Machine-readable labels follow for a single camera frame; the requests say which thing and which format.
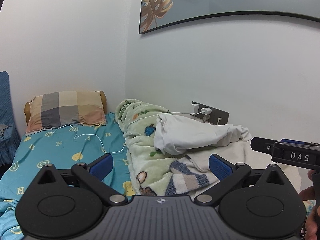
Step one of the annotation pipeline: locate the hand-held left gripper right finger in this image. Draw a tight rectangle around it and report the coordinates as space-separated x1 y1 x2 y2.
194 154 287 207

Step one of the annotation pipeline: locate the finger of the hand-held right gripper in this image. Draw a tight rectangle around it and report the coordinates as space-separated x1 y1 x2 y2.
251 137 275 154
279 138 320 146

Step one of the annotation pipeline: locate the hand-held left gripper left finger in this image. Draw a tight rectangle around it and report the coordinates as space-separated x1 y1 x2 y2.
37 154 128 207

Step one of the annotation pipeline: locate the white sweatshirt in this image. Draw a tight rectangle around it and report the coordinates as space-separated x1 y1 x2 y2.
154 113 252 155

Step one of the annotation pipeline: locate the person's right hand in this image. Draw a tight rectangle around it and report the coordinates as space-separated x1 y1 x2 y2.
299 187 320 240

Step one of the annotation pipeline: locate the teal printed bed sheet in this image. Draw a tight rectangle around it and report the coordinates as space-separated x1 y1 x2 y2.
0 112 136 240

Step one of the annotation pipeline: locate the green fleece printed blanket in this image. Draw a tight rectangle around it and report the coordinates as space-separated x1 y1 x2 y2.
115 99 304 198

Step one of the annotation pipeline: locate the white phone charger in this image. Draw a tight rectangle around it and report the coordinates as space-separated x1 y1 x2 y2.
200 107 212 121

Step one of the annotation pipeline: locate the brown pillow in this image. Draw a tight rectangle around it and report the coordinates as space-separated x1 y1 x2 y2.
24 90 109 127

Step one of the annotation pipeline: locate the plaid pillow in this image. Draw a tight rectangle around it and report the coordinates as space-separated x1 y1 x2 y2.
25 90 107 134

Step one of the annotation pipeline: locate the blue covered chair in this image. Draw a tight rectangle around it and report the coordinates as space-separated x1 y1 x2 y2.
0 71 21 167

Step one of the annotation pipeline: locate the white charging cable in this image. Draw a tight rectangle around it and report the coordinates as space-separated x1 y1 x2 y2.
50 110 204 155

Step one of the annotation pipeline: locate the grey wall socket panel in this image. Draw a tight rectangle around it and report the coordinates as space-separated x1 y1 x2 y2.
191 101 230 126

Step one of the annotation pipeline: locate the framed leaf wall picture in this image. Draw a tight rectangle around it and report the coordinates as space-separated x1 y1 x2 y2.
139 0 320 35

